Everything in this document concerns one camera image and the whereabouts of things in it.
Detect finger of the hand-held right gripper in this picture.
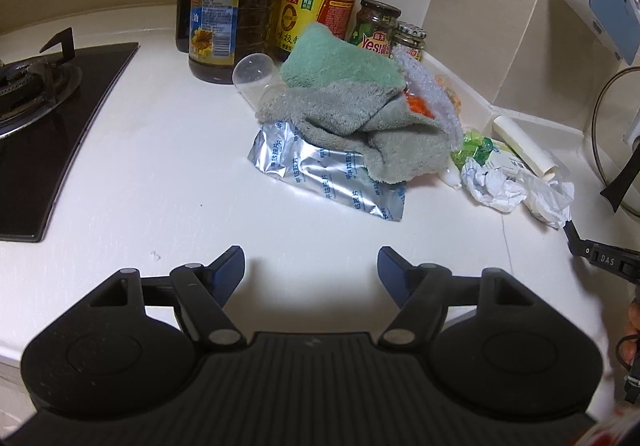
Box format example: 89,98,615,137
563,221,593,261

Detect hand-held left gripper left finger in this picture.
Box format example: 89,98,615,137
89,246,247,348

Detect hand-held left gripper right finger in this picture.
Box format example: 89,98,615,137
377,246,539,348

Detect white paper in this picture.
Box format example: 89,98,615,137
460,158,528,213

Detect white cardboard tube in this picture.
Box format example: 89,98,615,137
492,116,557,181

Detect silver foil pouch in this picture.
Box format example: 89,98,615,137
247,120,407,223

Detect green plastic wrapper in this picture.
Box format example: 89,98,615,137
450,130,496,169

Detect green and grey cloth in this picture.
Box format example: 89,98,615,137
256,22,463,184

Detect clear plastic cup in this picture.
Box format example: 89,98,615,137
232,53,287,110

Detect white foam net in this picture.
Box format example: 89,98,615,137
392,48,463,149

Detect black glass gas stove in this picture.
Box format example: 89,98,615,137
0,42,141,243

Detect small checkered lid jar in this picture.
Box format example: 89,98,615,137
391,22,427,62

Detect green label sauce jar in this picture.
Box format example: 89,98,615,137
350,0,402,59

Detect blue label oil bottle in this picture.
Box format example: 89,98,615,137
187,0,277,85

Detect glass pot lid black handle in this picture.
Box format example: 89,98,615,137
582,66,640,217

